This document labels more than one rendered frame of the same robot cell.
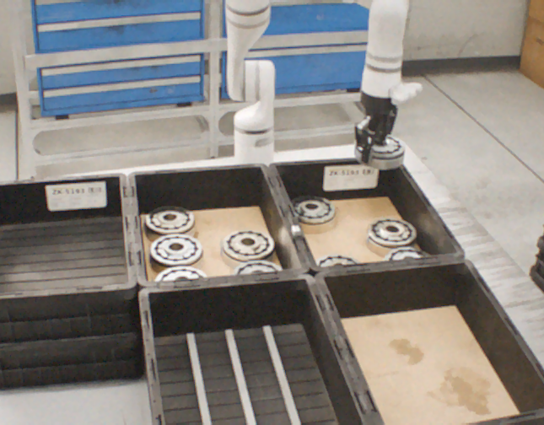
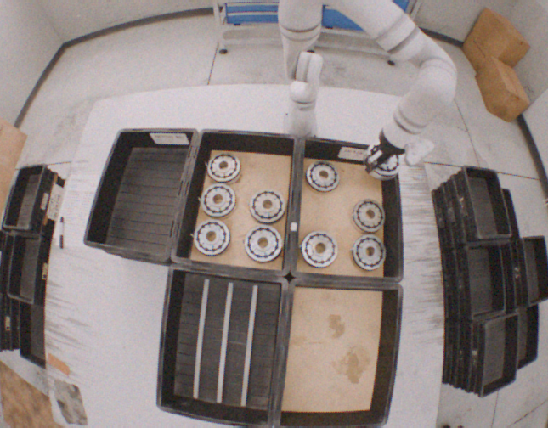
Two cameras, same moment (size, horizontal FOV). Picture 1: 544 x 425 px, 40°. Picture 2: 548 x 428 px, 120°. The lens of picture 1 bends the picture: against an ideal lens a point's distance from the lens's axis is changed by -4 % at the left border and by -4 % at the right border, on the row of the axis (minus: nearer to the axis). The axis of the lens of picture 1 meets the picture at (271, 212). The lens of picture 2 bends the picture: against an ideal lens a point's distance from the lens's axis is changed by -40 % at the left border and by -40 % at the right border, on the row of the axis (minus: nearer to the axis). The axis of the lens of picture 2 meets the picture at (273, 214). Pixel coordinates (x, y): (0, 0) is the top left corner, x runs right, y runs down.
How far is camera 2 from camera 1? 1.04 m
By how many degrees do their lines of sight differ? 41
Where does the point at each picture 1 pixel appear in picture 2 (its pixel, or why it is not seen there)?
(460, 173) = not seen: hidden behind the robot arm
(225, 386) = (217, 326)
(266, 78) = (313, 71)
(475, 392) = (358, 367)
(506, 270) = (429, 228)
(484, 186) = not seen: hidden behind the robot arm
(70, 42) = not seen: outside the picture
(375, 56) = (405, 117)
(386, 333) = (330, 307)
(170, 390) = (187, 318)
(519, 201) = (446, 116)
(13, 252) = (132, 173)
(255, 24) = (303, 39)
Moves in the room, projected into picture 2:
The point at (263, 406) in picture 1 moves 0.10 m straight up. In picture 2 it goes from (234, 346) to (228, 354)
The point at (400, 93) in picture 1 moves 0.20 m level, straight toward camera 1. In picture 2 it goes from (414, 155) to (384, 245)
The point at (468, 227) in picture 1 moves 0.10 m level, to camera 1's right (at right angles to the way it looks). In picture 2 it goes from (420, 183) to (440, 192)
